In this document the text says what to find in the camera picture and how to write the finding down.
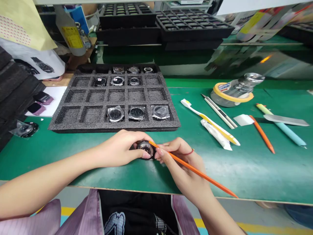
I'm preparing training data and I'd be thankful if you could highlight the white yellow toothbrush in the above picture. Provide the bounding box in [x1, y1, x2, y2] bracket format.
[181, 98, 241, 147]

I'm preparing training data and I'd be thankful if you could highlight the stack of black foam trays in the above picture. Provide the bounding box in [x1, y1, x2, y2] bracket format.
[155, 8, 236, 51]
[96, 2, 162, 47]

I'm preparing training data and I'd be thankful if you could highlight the pink square smartwatch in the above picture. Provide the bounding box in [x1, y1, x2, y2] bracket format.
[33, 91, 54, 104]
[26, 102, 46, 116]

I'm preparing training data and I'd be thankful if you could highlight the slim white utility knife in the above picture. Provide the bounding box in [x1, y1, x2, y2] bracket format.
[201, 93, 238, 130]

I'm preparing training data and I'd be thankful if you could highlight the set of bagged watches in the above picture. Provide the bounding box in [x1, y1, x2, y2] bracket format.
[94, 65, 171, 123]

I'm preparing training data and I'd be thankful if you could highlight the orange pointed stick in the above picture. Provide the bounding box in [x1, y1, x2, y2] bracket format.
[148, 140, 239, 199]
[249, 115, 276, 154]

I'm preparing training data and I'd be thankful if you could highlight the round black watch case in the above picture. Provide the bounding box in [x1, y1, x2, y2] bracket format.
[133, 139, 157, 161]

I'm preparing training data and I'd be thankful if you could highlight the person's left hand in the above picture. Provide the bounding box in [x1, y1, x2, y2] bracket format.
[97, 129, 156, 169]

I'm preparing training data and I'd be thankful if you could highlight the person's right hand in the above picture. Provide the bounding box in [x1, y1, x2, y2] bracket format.
[154, 137, 215, 209]

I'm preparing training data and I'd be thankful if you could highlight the stack of black foam sheets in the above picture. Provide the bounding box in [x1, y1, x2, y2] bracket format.
[0, 46, 47, 152]

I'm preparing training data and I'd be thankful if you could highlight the person's body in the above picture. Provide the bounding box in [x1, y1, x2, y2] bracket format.
[0, 188, 203, 235]

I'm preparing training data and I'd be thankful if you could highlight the yellow paper sheet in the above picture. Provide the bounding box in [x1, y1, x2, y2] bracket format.
[0, 0, 58, 52]

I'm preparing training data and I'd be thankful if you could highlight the white wrapped tube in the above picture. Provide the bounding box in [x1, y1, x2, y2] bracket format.
[200, 119, 233, 151]

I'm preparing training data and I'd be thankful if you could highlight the single bagged watch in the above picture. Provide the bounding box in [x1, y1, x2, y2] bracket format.
[9, 121, 40, 138]

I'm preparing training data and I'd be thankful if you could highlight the grey spray bottle yellow label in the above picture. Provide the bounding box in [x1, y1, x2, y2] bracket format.
[54, 4, 88, 56]

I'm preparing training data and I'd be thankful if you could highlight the paper with watch picture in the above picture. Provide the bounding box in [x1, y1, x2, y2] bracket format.
[0, 37, 67, 81]

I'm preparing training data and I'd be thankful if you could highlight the green table mat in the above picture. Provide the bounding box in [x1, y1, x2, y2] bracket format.
[0, 78, 313, 204]

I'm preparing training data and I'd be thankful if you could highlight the teal pen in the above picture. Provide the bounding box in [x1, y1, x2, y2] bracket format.
[256, 103, 307, 149]

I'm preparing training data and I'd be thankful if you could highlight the grey metal blade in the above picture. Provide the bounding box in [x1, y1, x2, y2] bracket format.
[263, 114, 310, 127]

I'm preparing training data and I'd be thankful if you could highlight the blue box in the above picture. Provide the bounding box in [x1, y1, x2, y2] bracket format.
[64, 5, 90, 35]

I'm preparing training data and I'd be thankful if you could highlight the glass dispenser bottle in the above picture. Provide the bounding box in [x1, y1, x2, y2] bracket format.
[210, 72, 266, 108]

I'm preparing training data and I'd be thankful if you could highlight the yellow tape roll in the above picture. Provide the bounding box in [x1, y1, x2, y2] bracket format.
[212, 82, 255, 103]

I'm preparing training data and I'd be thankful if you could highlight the black foam compartment tray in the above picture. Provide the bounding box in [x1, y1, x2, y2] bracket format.
[47, 64, 182, 134]

